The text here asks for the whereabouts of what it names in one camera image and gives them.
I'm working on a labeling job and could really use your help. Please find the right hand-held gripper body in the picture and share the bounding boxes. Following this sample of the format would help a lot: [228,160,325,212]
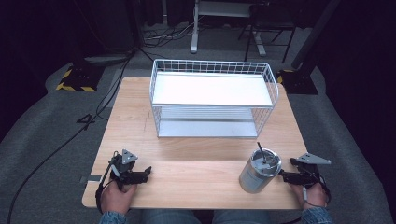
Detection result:
[290,152,332,189]

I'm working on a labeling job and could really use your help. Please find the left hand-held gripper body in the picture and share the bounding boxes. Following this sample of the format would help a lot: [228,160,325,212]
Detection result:
[107,148,149,191]

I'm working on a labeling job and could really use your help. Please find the silver metal tumbler cup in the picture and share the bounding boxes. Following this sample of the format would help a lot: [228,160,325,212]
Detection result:
[238,147,283,194]

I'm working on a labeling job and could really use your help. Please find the black straw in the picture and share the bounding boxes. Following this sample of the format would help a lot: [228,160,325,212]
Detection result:
[256,141,266,164]

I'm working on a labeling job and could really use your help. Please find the person's right hand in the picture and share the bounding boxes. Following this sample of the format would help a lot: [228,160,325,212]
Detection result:
[288,182,330,210]

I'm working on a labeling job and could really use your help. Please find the person's left hand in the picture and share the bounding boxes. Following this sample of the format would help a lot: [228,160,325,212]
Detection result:
[100,180,138,216]

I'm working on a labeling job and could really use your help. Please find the grey tape strip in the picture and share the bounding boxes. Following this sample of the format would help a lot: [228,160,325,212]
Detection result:
[79,175,103,184]

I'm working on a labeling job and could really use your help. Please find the person's left leg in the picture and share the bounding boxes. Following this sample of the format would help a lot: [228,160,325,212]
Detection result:
[139,208,203,224]

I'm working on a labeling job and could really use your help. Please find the person's leg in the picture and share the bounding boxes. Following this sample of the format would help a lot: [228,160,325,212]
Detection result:
[139,208,203,224]
[212,209,273,224]

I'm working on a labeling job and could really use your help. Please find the person's right leg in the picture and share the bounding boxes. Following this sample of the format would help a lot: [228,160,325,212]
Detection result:
[212,209,273,224]

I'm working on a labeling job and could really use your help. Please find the black yellow striped base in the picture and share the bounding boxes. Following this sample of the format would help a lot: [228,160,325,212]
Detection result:
[55,63,106,93]
[276,68,319,95]

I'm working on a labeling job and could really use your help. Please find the grey flat stand base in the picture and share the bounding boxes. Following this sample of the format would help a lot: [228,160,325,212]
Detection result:
[83,53,133,65]

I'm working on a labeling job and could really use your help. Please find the black slanted pole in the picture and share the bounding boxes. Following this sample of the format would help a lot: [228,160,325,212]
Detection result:
[290,0,343,70]

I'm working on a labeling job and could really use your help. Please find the black chair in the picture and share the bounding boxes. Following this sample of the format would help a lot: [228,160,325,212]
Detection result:
[237,2,299,64]

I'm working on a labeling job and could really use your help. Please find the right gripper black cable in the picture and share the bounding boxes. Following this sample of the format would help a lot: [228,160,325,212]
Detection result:
[306,169,332,207]

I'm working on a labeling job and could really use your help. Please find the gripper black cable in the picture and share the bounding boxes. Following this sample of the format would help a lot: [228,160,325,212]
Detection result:
[94,150,120,216]
[306,169,332,207]

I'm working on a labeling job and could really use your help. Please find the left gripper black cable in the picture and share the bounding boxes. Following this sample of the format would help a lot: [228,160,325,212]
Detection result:
[94,150,120,216]

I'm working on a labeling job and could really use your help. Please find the long black floor cable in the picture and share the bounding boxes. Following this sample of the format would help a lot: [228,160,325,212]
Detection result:
[7,49,135,224]

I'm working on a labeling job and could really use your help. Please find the white wire shelf rack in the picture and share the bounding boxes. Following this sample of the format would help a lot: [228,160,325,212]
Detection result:
[149,59,280,139]

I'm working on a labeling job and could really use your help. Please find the tangle of floor cables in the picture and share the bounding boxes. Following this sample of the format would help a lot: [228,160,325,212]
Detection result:
[142,20,196,49]

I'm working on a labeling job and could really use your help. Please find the white desk frame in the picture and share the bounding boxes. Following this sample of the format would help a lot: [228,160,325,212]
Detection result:
[190,0,268,57]

